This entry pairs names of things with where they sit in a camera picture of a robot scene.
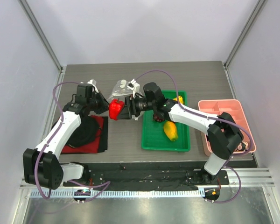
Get red fake pepper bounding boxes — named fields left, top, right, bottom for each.
left=109, top=99, right=125, bottom=120

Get clear dotted zip bag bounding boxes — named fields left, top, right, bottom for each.
left=108, top=79, right=147, bottom=122

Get purple fake grapes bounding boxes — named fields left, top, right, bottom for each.
left=153, top=114, right=165, bottom=123

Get orange green fake mango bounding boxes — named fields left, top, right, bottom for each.
left=163, top=121, right=178, bottom=141

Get yellow fake lemon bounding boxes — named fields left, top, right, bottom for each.
left=173, top=96, right=184, bottom=105

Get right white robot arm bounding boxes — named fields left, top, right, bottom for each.
left=109, top=82, right=244, bottom=184

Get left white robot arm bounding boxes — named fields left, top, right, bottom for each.
left=23, top=79, right=109, bottom=190

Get black cap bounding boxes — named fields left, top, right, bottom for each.
left=66, top=115, right=104, bottom=148

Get green plastic tray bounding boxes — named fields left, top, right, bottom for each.
left=140, top=90, right=191, bottom=154

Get red folded cloth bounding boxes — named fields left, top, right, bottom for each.
left=61, top=115, right=108, bottom=154

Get pink compartment organizer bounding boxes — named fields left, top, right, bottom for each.
left=198, top=99, right=257, bottom=155

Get patterned roll in organizer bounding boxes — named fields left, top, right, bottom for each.
left=236, top=141, right=249, bottom=152

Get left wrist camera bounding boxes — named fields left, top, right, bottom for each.
left=80, top=79, right=99, bottom=93

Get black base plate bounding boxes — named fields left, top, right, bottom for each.
left=71, top=162, right=229, bottom=188

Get white slotted cable duct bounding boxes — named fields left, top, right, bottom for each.
left=30, top=189, right=205, bottom=199

